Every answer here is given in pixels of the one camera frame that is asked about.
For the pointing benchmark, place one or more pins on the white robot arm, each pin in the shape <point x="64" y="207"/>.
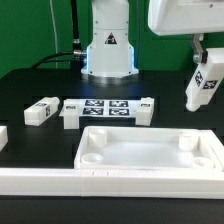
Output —
<point x="111" y="56"/>

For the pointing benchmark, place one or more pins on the white front barrier rail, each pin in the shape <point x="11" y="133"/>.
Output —
<point x="112" y="183"/>

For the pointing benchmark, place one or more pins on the white block at left edge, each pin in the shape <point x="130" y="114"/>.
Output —
<point x="3" y="137"/>

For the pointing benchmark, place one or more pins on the white desk top tray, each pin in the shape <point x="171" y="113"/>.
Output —
<point x="107" y="147"/>

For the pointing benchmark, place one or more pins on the white barrier rail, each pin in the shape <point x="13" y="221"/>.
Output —
<point x="112" y="183"/>
<point x="212" y="148"/>

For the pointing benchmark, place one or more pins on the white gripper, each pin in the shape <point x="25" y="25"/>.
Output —
<point x="177" y="17"/>

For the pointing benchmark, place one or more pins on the white right barrier rail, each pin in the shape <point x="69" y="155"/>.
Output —
<point x="212" y="148"/>

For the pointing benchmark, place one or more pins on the white sheet with fiducial markers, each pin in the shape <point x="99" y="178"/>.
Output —
<point x="103" y="107"/>

